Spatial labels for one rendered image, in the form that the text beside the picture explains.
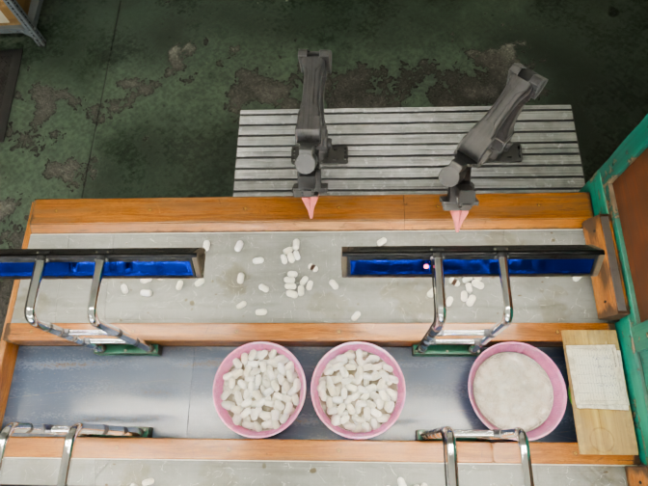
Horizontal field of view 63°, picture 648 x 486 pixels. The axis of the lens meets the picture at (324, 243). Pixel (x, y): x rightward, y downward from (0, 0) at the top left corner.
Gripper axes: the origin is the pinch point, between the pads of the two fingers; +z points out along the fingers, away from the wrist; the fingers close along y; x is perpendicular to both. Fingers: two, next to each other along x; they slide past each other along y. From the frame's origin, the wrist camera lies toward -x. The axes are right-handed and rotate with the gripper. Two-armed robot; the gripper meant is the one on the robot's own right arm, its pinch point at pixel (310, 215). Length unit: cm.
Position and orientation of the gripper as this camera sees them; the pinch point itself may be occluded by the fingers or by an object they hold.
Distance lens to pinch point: 160.5
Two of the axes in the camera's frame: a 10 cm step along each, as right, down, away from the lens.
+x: 0.5, -3.3, 9.4
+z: 0.2, 9.4, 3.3
